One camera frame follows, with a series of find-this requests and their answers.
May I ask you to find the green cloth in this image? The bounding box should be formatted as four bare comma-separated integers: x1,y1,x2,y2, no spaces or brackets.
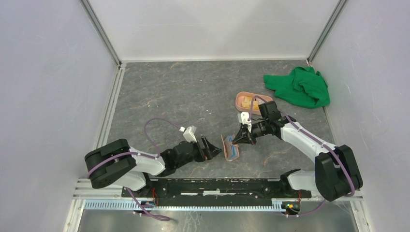
263,67,331,109

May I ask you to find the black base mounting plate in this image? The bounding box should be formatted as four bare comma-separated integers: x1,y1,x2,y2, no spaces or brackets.
134,178,312,207

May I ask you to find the purple cable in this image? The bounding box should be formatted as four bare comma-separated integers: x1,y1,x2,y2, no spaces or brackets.
247,95,356,218
86,117,185,222

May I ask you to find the tan leather card holder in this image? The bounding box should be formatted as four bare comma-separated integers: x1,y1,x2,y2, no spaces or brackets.
221,135,240,161

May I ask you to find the pink oval tray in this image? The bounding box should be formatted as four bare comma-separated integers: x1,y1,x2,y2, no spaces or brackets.
235,91,273,115

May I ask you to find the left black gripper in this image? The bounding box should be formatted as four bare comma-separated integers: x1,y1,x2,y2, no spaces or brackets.
176,135,222,168

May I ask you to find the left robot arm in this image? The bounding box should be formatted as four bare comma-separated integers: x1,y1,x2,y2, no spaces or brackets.
85,136,222,197

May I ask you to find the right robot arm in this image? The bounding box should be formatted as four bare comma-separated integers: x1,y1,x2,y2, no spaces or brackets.
224,101,364,202

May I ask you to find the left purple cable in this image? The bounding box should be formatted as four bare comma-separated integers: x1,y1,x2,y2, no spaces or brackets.
86,117,185,222

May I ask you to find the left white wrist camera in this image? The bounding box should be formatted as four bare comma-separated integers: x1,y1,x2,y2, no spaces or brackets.
179,126,197,143

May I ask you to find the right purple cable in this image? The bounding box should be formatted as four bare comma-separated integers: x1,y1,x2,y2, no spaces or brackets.
247,95,356,218

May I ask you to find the grey slotted cable duct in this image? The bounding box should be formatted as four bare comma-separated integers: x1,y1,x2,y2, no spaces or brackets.
84,200,284,212

